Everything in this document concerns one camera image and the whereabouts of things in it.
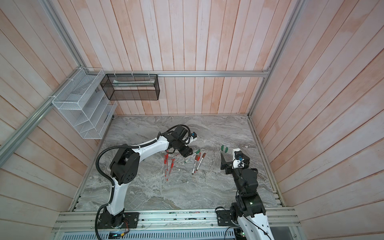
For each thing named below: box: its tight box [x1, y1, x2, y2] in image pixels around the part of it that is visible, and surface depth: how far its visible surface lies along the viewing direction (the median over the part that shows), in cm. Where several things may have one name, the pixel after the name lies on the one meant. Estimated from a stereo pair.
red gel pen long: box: [166, 158, 176, 181], surface depth 95 cm
